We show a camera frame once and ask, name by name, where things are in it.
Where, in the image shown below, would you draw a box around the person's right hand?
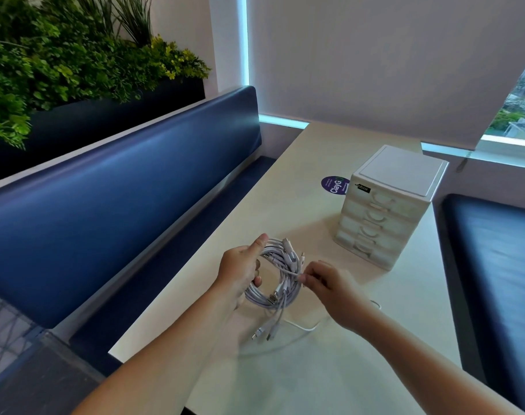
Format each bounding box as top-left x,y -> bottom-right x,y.
298,260 -> 378,338

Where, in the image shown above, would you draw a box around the person's left hand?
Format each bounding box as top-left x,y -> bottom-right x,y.
212,233 -> 270,310

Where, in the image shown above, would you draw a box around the single thin white cable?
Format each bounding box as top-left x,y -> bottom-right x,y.
284,297 -> 382,333

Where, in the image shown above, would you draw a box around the white mini drawer cabinet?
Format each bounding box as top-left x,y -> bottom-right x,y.
333,144 -> 450,271

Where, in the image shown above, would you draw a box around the person's left forearm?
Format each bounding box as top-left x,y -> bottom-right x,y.
71,282 -> 237,415

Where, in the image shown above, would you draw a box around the person's right forearm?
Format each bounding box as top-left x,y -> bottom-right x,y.
357,313 -> 525,415

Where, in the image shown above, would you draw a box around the black planter box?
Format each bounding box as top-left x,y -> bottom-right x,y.
0,77 -> 206,186

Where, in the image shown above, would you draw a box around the round purple sticker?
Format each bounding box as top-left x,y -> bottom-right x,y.
321,175 -> 351,196

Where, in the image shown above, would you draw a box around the white table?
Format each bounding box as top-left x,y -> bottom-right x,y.
108,121 -> 525,415

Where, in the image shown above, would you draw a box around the blue padded bench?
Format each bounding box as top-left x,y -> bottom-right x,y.
0,85 -> 276,376
442,194 -> 525,415

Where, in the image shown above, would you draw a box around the white roller blind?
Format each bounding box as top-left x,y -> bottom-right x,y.
247,0 -> 525,151

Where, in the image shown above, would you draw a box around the glass window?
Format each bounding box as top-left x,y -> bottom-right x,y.
485,47 -> 525,143

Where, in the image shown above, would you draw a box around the green leafy plants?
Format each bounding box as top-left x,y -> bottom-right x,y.
0,0 -> 211,150

